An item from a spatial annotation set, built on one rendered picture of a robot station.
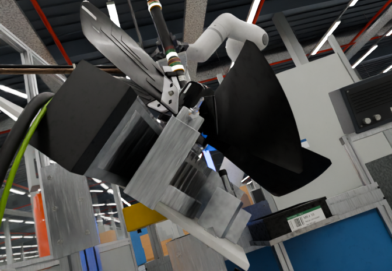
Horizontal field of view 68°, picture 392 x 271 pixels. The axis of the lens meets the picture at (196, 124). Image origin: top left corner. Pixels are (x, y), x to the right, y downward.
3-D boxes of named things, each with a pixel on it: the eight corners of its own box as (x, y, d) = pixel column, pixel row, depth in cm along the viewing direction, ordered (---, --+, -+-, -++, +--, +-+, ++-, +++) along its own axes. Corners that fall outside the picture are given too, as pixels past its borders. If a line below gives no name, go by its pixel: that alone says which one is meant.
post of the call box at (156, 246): (154, 260, 106) (146, 226, 110) (156, 259, 109) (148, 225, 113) (162, 257, 106) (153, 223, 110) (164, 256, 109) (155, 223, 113)
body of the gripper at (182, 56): (191, 70, 108) (186, 55, 97) (165, 80, 108) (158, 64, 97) (185, 54, 110) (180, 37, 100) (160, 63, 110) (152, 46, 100)
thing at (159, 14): (171, 57, 89) (153, 5, 96) (167, 64, 92) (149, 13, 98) (180, 57, 91) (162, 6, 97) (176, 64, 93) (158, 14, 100)
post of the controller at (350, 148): (367, 185, 106) (341, 136, 112) (363, 186, 109) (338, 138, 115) (374, 182, 106) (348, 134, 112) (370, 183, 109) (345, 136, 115)
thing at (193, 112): (181, 142, 67) (205, 112, 32) (172, 137, 67) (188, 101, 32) (186, 134, 67) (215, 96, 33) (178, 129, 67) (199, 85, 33)
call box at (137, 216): (128, 236, 107) (121, 208, 110) (136, 234, 116) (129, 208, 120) (168, 222, 107) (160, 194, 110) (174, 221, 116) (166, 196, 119)
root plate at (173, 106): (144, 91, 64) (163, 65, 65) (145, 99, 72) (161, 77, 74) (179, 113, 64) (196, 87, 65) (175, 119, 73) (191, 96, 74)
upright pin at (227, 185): (227, 197, 64) (217, 171, 66) (227, 198, 66) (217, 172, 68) (235, 194, 64) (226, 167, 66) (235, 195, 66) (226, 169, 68)
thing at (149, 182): (153, 210, 41) (122, 191, 40) (153, 203, 49) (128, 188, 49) (200, 133, 43) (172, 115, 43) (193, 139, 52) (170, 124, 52)
